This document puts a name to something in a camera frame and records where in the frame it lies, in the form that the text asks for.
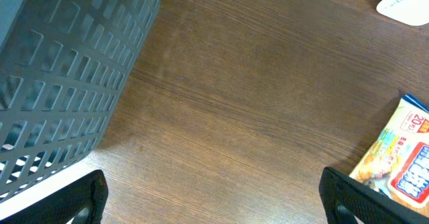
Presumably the yellow wet wipes pack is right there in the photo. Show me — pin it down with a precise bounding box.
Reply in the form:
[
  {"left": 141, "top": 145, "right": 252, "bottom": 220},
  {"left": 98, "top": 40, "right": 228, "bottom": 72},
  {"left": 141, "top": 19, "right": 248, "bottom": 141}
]
[{"left": 349, "top": 94, "right": 428, "bottom": 217}]

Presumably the grey plastic basket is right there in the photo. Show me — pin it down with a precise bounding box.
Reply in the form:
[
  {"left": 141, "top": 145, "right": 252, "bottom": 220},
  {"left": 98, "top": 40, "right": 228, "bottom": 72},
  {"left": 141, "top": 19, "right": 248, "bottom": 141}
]
[{"left": 1, "top": 0, "right": 160, "bottom": 201}]

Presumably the white barcode scanner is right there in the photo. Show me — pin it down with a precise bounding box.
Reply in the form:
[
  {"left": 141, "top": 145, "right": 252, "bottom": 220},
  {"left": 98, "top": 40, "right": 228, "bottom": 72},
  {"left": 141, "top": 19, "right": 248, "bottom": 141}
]
[{"left": 376, "top": 0, "right": 428, "bottom": 26}]

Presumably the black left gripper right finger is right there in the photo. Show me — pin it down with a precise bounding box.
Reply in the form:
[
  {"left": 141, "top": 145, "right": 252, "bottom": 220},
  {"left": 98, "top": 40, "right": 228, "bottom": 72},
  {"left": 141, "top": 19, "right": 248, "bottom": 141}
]
[{"left": 318, "top": 167, "right": 428, "bottom": 224}]

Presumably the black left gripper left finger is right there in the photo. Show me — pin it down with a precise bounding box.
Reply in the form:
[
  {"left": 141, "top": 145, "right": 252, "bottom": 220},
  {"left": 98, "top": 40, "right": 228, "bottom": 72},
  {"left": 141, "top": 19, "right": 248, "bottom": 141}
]
[{"left": 1, "top": 170, "right": 109, "bottom": 224}]

